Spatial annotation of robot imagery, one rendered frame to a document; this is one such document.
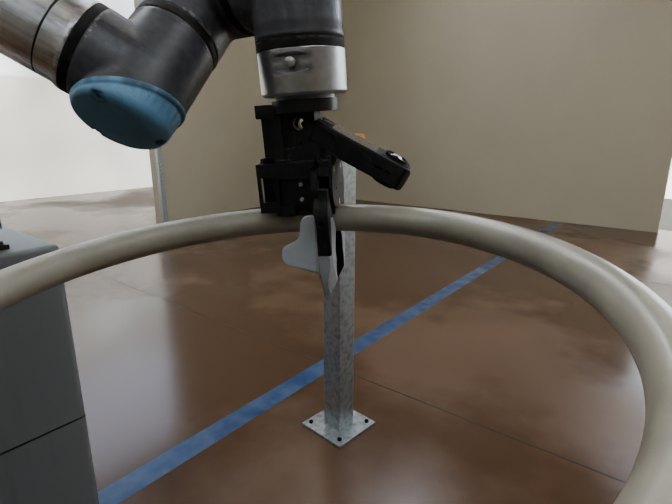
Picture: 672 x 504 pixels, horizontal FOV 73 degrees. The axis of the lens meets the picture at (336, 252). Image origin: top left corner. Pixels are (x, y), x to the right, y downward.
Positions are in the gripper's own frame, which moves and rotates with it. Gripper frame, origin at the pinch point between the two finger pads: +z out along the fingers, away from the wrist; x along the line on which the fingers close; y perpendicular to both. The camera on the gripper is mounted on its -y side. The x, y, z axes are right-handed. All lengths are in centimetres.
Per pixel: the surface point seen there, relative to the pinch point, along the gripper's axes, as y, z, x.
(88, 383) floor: 138, 91, -103
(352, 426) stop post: 17, 96, -92
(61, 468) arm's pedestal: 74, 58, -24
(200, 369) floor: 94, 95, -124
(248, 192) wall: 238, 90, -570
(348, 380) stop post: 18, 77, -94
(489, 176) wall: -95, 83, -587
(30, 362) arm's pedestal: 74, 29, -24
